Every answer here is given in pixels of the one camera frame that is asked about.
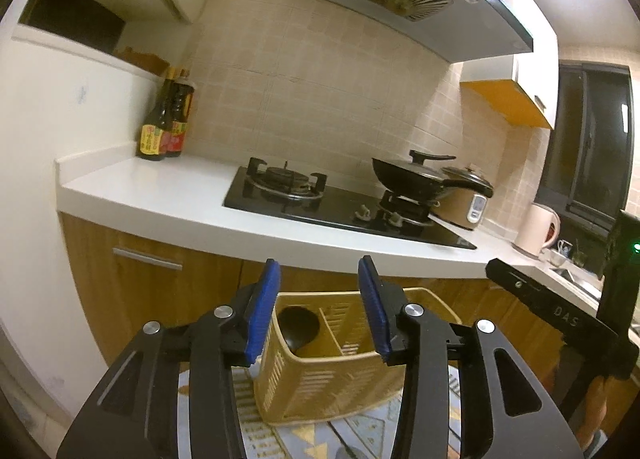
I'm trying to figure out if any patterned blue round mat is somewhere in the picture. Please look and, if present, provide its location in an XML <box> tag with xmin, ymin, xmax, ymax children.
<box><xmin>177</xmin><ymin>364</ymin><xmax>461</xmax><ymax>459</ymax></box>

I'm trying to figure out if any black ladle in basket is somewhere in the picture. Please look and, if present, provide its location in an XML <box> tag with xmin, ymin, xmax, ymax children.
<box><xmin>278</xmin><ymin>306</ymin><xmax>320</xmax><ymax>354</ymax></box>

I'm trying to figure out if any beige plastic utensil basket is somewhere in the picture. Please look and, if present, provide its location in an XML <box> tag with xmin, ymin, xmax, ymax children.
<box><xmin>252</xmin><ymin>287</ymin><xmax>462</xmax><ymax>427</ymax></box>

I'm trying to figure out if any black glass gas stove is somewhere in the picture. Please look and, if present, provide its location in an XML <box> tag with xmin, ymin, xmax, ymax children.
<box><xmin>224</xmin><ymin>158</ymin><xmax>475</xmax><ymax>250</ymax></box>

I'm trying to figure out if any dark soy sauce bottle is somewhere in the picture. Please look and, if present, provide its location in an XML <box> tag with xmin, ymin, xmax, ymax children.
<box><xmin>137</xmin><ymin>67</ymin><xmax>176</xmax><ymax>161</ymax></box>

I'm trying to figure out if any white upper cabinet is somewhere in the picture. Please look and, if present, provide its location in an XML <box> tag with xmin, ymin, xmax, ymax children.
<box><xmin>460</xmin><ymin>0</ymin><xmax>559</xmax><ymax>130</ymax></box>

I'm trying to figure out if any red label sauce bottle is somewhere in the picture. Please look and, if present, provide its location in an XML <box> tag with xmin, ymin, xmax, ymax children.
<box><xmin>166</xmin><ymin>68</ymin><xmax>195</xmax><ymax>158</ymax></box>

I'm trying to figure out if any silver drawer handle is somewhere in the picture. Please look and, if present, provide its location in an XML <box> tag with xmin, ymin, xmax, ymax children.
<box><xmin>112</xmin><ymin>247</ymin><xmax>183</xmax><ymax>271</ymax></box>

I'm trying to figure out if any dark window frame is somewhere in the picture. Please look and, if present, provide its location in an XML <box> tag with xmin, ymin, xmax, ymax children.
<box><xmin>536</xmin><ymin>62</ymin><xmax>634</xmax><ymax>233</ymax></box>

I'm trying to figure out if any black wok with handle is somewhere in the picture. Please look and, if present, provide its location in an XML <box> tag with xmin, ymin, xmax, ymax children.
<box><xmin>372</xmin><ymin>150</ymin><xmax>494</xmax><ymax>203</ymax></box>

